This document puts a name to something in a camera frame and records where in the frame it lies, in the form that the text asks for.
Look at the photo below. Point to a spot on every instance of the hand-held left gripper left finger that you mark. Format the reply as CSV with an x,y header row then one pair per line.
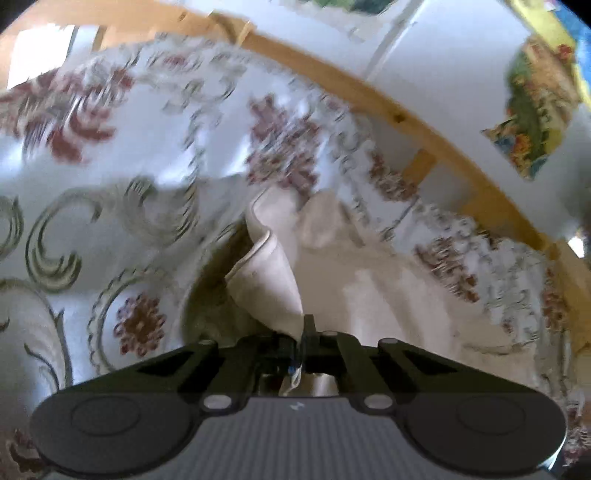
x,y
277,353

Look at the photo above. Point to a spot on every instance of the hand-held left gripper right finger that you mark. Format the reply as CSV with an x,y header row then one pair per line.
x,y
311,332

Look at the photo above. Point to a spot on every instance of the large beige garment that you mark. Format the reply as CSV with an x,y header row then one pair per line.
x,y
346,277

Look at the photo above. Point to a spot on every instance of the floral patterned bed sheet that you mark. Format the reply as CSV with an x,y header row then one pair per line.
x,y
115,184

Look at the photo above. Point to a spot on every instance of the wooden bed frame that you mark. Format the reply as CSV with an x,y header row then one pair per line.
x,y
415,115

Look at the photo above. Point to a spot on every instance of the green yellow wall poster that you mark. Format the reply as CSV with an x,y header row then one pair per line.
x,y
540,115

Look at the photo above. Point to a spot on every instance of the green blue wall poster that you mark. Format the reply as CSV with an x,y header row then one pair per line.
x,y
355,4

